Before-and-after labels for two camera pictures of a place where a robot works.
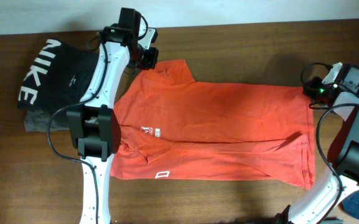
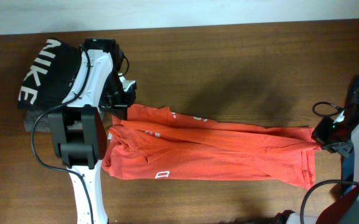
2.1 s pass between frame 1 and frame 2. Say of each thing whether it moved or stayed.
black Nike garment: stayed
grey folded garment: stayed
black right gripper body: moved
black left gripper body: moved
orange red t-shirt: moved
